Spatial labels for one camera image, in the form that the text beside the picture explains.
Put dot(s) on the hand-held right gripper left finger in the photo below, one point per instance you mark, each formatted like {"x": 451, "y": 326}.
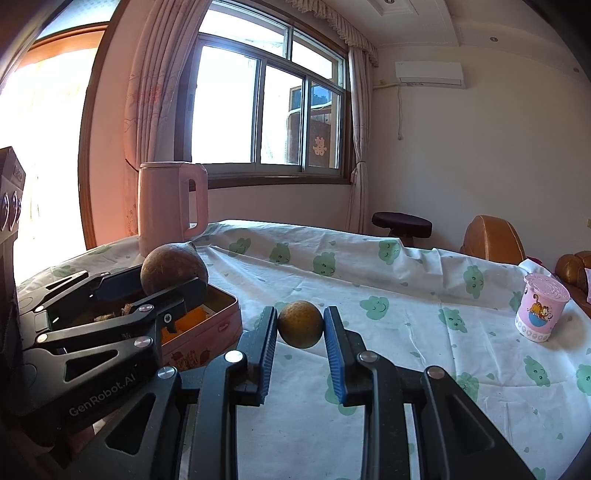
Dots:
{"x": 268, "y": 364}

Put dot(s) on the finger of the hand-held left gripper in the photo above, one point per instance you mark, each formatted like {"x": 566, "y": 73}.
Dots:
{"x": 120, "y": 284}
{"x": 180, "y": 297}

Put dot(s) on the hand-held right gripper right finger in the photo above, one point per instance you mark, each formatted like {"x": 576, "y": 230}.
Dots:
{"x": 337, "y": 364}

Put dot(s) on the brown passion fruit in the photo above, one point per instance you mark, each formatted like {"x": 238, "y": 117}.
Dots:
{"x": 173, "y": 267}

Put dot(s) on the yellow-brown longan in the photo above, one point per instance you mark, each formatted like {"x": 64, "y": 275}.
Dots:
{"x": 300, "y": 325}

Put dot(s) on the pink tin box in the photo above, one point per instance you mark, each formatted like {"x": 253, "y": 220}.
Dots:
{"x": 217, "y": 341}

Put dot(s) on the pink electric kettle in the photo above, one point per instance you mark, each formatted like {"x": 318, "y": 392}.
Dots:
{"x": 161, "y": 207}

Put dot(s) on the white tablecloth with green clouds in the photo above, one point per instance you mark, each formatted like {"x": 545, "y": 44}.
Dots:
{"x": 415, "y": 323}

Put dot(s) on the dark round stool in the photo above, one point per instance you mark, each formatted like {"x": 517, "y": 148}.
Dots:
{"x": 401, "y": 221}

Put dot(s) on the wide pink curtain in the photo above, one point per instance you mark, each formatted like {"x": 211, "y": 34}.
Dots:
{"x": 152, "y": 92}

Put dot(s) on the sliding window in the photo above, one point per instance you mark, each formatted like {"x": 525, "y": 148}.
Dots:
{"x": 258, "y": 115}

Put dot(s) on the brown leather armchair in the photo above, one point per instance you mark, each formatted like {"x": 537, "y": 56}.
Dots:
{"x": 491, "y": 240}

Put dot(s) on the paper window sticker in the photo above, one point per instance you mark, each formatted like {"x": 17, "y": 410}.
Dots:
{"x": 320, "y": 145}

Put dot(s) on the pink cartoon cup with lid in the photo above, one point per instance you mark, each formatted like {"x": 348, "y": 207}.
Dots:
{"x": 540, "y": 314}

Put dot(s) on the narrow pink curtain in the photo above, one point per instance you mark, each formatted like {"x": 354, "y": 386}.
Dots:
{"x": 359, "y": 138}

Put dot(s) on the brown leather sofa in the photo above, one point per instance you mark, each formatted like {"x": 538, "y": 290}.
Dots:
{"x": 570, "y": 267}

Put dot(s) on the white air conditioner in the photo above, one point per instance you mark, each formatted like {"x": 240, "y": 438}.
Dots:
{"x": 429, "y": 71}

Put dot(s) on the frilled curtain valance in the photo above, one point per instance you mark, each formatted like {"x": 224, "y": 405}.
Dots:
{"x": 351, "y": 32}

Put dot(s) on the brown wooden door frame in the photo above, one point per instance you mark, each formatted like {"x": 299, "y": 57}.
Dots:
{"x": 87, "y": 161}

